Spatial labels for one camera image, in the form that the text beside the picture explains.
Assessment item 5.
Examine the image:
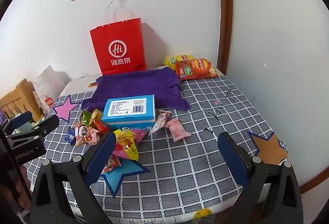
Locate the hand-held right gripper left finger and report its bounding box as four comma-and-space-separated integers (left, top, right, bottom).
29, 131, 121, 224

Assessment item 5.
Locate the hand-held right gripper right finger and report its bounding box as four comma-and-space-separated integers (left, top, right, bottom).
217, 132, 301, 224

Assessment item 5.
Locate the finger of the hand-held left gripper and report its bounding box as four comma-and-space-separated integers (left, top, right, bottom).
6, 114, 60, 143
0, 111, 32, 135

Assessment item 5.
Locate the red white lychee packet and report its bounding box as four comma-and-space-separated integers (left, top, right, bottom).
101, 153, 122, 174

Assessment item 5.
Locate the red snack packet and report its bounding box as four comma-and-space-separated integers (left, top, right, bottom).
95, 121, 110, 134

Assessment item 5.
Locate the yellow pink fries packet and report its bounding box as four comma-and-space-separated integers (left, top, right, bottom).
112, 128, 149, 161

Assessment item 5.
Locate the panda print snack packet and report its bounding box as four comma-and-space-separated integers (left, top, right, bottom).
74, 123, 101, 147

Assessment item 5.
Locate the small yellow snack packet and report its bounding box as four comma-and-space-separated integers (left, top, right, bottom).
91, 109, 104, 123

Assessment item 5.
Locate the pink candy packet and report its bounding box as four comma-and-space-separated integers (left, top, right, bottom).
164, 117, 192, 142

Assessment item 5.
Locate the long pink stick packet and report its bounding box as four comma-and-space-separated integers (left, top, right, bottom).
148, 109, 172, 136

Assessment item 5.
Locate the red white shopping bag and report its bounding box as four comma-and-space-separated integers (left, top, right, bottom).
32, 91, 56, 118

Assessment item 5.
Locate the small blue packet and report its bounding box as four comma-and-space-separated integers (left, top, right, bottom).
66, 126, 78, 144

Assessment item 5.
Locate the green candy packet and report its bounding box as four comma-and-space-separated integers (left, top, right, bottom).
78, 109, 92, 125

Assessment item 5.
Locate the grey checked bedsheet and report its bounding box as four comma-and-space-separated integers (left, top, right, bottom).
23, 66, 290, 224

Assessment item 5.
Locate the white plastic bag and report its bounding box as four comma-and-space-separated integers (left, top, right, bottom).
32, 65, 71, 101

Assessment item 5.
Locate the blue tissue pack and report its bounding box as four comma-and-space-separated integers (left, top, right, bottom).
101, 94, 156, 130

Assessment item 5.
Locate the purple towel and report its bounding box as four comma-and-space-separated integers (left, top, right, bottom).
82, 67, 192, 111

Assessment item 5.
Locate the orange chip bag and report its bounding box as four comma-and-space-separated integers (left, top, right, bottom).
175, 58, 219, 81

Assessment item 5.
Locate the red paper bag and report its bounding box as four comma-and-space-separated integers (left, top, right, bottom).
89, 1, 147, 76

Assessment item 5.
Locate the yellow chip bag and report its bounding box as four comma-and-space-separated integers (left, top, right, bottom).
164, 54, 196, 68

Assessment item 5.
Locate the wooden furniture frame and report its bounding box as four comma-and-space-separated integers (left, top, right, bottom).
0, 78, 43, 122

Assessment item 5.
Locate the brown wooden door frame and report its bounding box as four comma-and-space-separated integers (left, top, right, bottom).
217, 0, 234, 76

